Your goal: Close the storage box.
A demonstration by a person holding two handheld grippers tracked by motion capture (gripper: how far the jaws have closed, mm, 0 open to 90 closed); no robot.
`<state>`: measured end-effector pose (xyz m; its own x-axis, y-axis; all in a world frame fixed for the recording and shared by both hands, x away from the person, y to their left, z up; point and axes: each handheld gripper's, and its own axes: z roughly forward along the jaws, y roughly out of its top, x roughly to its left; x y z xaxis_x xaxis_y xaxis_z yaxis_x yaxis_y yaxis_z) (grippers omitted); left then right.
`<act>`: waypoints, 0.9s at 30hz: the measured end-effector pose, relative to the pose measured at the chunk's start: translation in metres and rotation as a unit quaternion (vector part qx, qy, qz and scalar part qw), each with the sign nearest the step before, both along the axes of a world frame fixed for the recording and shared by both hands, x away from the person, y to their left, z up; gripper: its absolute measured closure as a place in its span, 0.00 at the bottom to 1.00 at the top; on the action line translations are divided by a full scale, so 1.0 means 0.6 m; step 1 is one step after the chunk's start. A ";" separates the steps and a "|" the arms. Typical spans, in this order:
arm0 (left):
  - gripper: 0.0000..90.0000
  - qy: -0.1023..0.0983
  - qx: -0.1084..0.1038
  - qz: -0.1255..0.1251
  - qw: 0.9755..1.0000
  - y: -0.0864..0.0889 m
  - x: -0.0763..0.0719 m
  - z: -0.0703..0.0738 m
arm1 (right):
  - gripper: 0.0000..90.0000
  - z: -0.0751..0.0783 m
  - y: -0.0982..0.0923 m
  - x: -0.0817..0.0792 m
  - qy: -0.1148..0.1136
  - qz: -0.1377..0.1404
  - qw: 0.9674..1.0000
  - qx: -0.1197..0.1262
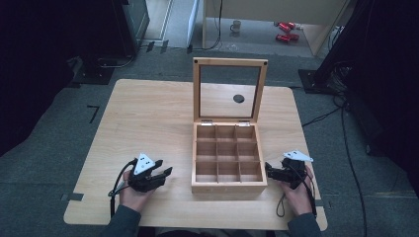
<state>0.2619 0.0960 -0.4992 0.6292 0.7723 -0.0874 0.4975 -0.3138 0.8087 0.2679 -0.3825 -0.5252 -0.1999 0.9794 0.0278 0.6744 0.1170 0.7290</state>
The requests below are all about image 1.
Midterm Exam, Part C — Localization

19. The wooden compartment box with lid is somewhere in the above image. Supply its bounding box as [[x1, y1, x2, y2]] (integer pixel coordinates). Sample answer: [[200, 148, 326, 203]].
[[191, 57, 269, 196]]

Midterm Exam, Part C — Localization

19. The right hand-held gripper cable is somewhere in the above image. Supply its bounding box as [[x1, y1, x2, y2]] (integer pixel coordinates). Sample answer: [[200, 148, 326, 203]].
[[276, 162, 318, 219]]

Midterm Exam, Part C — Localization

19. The black cabinet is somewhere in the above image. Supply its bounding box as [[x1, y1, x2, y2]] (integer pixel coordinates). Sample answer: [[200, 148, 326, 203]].
[[110, 0, 151, 58]]

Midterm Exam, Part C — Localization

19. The black floor cable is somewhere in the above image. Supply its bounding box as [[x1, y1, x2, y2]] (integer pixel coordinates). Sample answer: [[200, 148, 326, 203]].
[[300, 93, 369, 237]]

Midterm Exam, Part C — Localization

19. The hand-held gripper cable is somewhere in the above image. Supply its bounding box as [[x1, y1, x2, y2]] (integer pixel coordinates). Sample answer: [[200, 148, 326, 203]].
[[108, 158, 138, 218], [276, 162, 318, 219]]

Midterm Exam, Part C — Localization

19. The black stand base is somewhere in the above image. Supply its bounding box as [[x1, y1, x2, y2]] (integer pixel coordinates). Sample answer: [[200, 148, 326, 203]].
[[72, 56, 116, 86]]

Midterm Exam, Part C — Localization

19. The left hand-held gripper cable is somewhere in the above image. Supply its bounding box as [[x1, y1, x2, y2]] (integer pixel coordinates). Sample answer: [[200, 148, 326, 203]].
[[108, 158, 138, 218]]

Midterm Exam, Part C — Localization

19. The person's right hand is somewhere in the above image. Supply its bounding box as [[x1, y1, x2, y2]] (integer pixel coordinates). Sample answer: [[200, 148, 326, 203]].
[[280, 165, 316, 218]]

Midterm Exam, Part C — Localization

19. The black hanging cable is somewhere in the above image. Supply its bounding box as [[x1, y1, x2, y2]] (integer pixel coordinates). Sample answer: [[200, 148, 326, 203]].
[[188, 0, 224, 53]]

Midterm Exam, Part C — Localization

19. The person's left hand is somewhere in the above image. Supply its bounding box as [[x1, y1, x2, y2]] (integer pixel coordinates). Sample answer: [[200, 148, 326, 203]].
[[118, 171, 156, 213]]

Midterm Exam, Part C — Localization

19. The white board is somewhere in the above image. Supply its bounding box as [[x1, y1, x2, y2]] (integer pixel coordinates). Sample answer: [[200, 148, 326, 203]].
[[186, 0, 201, 47]]

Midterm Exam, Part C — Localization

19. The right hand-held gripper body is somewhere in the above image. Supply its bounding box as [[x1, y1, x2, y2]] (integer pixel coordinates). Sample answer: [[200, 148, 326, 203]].
[[276, 150, 314, 191]]

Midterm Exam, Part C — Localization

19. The red can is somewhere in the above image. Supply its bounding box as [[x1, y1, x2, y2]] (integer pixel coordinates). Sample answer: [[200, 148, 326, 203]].
[[277, 21, 296, 34], [275, 33, 300, 43]]

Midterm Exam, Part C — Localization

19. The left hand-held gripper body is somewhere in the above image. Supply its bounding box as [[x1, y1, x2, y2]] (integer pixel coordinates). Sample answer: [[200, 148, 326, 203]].
[[127, 152, 167, 194]]

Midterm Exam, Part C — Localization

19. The black stand with cables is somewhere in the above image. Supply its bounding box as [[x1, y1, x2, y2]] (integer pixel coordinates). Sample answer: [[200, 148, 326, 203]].
[[297, 0, 375, 97]]

